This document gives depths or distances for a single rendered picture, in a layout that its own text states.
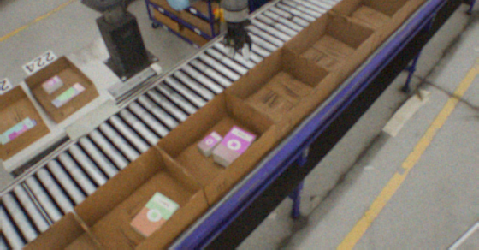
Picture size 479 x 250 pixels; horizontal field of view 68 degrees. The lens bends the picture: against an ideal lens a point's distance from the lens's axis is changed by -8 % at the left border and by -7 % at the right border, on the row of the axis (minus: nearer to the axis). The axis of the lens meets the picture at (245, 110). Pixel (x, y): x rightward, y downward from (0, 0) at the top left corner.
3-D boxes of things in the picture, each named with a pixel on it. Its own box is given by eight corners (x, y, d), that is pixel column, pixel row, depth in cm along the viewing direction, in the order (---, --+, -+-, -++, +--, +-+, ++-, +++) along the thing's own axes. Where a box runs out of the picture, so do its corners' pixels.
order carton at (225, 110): (227, 113, 178) (224, 88, 165) (275, 147, 164) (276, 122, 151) (163, 166, 160) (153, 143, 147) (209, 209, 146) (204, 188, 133)
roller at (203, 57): (203, 56, 233) (201, 50, 229) (266, 96, 208) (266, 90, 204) (197, 60, 230) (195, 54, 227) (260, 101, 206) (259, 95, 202)
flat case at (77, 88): (51, 104, 204) (50, 102, 203) (78, 84, 213) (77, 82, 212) (63, 115, 198) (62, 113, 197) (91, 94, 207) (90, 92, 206)
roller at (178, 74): (178, 73, 224) (177, 67, 220) (241, 117, 199) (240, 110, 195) (172, 77, 222) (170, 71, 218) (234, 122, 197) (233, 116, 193)
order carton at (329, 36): (325, 34, 212) (328, 9, 199) (369, 56, 198) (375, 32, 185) (280, 69, 195) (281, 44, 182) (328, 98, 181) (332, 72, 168)
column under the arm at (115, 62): (103, 62, 227) (84, 19, 202) (137, 42, 238) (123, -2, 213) (123, 83, 214) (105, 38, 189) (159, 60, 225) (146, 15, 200)
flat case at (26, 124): (-2, 139, 190) (-3, 137, 188) (29, 118, 198) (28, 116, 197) (7, 152, 183) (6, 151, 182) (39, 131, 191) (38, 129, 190)
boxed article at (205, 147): (198, 151, 164) (197, 145, 161) (215, 137, 169) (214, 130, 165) (206, 157, 162) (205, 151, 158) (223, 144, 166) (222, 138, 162)
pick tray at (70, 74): (69, 66, 227) (63, 54, 219) (100, 95, 209) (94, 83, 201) (30, 91, 214) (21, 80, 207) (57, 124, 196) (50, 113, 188)
